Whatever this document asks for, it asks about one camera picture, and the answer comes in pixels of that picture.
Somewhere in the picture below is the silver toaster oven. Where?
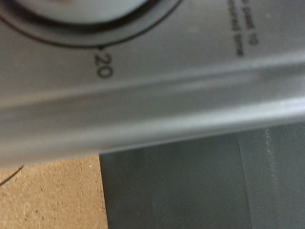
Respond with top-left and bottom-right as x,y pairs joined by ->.
0,0 -> 305,170

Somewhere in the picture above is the silver oven knob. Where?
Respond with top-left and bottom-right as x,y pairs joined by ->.
15,0 -> 153,27

